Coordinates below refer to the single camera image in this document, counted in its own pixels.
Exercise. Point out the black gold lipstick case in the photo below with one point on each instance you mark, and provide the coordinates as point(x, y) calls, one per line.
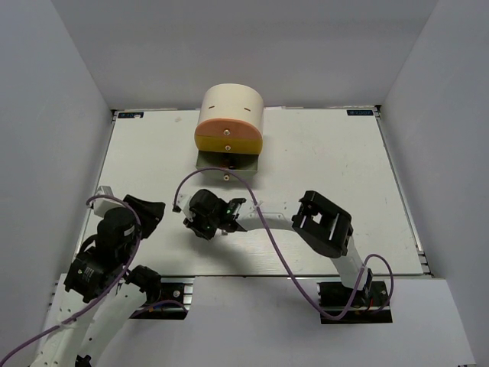
point(228, 163)

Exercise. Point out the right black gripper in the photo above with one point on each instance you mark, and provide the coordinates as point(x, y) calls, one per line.
point(194, 225)

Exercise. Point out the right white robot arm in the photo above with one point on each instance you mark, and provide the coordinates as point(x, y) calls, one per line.
point(325, 227)

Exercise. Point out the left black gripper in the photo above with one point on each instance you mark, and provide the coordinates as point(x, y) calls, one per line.
point(151, 212)

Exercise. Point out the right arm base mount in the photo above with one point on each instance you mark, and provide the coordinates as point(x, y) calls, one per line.
point(333, 297)

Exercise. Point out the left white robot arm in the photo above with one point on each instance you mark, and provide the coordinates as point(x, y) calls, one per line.
point(101, 289)

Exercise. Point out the round beige orange organizer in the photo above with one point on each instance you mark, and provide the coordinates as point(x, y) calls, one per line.
point(230, 123)

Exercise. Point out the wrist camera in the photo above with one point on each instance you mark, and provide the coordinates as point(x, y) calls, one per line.
point(182, 206)
point(101, 206)

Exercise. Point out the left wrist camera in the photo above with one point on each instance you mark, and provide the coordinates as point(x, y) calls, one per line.
point(101, 206)

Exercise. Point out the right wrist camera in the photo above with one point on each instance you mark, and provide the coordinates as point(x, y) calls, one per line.
point(182, 206)

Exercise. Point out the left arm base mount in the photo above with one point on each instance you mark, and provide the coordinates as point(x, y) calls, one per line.
point(173, 303)

